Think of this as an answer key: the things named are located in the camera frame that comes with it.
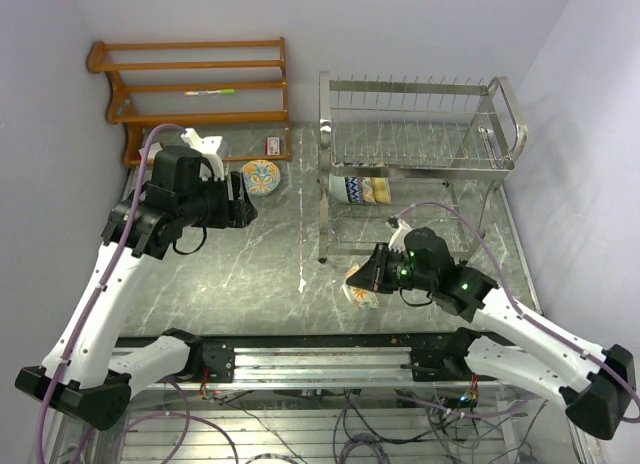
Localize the steel dish rack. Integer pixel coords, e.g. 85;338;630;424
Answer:
317;71;528;262

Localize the yellow sun blue bowl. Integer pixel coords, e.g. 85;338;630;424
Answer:
371;176;392;205

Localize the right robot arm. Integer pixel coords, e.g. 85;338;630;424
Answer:
346;227;636;440

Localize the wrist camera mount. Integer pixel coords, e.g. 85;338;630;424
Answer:
386;216;412;253
181;128;230;181

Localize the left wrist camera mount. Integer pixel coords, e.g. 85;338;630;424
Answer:
181;128;230;181

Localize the orange leaf pattern bowl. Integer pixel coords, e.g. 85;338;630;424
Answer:
341;281;379;310

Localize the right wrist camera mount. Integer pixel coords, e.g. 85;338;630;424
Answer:
386;216;412;253

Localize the red pattern blue zigzag bowl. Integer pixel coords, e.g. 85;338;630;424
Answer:
344;176;364;204

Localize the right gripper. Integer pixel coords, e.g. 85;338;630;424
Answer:
347;242;436;294

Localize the wooden shelf rack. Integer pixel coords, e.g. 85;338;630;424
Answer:
86;36;292;169

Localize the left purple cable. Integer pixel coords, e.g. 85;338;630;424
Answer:
37;124;191;464

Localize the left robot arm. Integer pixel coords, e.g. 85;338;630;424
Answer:
15;146;258;431

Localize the blue orange floral bowl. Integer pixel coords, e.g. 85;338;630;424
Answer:
241;159;281;196

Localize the teal dotted grey bowl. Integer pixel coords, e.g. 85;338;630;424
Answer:
329;174;349;204

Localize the aluminium rail frame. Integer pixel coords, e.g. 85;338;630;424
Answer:
29;333;591;464

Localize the green capped marker pen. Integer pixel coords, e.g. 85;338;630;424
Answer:
184;88;236;97

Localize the small red white box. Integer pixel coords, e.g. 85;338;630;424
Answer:
265;136;281;156

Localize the orange flower green bowl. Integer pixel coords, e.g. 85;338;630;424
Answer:
360;177;376;204

